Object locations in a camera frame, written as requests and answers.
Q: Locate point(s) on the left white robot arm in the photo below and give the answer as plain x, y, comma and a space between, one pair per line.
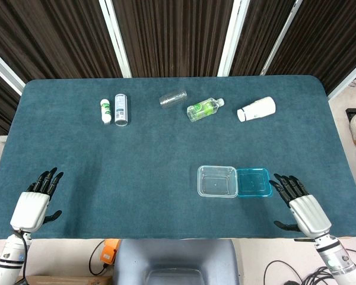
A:
9, 258

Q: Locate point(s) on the silver spray can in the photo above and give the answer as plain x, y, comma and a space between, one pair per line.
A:
121, 110

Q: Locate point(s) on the clear bottle with green label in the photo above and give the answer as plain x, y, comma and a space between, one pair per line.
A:
201, 109

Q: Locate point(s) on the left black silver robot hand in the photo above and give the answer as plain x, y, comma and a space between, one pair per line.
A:
29, 210

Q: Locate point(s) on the empty clear plastic bottle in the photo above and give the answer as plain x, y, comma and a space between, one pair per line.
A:
172, 98

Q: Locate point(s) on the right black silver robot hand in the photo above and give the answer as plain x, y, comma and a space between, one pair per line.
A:
310, 213

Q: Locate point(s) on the small white green bottle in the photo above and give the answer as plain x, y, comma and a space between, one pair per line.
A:
105, 111

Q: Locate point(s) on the clear plastic food container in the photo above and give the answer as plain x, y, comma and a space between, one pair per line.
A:
216, 184

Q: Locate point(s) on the orange power box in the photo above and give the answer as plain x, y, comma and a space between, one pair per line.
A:
109, 252

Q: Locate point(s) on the large white plastic bottle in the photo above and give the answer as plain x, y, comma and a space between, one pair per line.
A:
258, 108

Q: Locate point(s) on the teal velvet table cloth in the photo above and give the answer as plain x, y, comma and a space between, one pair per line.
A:
136, 163

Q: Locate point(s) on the brown pleated partition panel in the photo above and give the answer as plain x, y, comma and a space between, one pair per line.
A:
172, 35
329, 35
261, 35
47, 35
0, 104

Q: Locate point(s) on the blue container lid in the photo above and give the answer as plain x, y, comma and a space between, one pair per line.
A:
253, 182

